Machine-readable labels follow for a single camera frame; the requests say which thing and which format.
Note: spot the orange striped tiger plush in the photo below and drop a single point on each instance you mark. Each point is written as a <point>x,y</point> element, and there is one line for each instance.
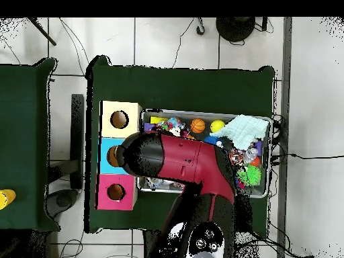
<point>236,158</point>

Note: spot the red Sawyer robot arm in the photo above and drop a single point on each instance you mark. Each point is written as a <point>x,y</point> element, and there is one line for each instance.
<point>188,158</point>

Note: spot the wooden box with three holes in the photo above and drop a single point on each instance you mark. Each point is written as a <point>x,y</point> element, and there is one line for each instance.
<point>118,121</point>

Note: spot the shallow silver mesh bin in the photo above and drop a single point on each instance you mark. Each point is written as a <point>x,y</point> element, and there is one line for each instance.
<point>255,191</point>

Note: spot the orange toy basketball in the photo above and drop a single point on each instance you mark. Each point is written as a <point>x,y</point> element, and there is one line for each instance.
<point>197,125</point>

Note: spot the yellow ball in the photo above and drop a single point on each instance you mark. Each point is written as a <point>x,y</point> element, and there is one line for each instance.
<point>217,125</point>

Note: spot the dark green tablecloth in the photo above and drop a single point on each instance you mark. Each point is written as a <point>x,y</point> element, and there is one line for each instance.
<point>174,88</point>
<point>24,80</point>

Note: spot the light blue waffle cloth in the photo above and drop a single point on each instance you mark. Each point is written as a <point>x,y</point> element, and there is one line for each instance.
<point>243,130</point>

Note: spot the green spiky ball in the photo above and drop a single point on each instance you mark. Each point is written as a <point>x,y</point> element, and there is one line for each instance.
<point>251,174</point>

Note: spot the black upright panel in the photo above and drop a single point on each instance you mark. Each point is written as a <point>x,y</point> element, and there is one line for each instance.
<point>77,134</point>

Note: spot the black round stand base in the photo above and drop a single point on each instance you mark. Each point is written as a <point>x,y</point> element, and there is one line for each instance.
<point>235,28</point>

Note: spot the black rod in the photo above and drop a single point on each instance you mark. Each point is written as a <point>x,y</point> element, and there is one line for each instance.
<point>43,32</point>

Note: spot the yellow plastic toy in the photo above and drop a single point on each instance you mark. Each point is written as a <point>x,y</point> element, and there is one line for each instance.
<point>6,198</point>

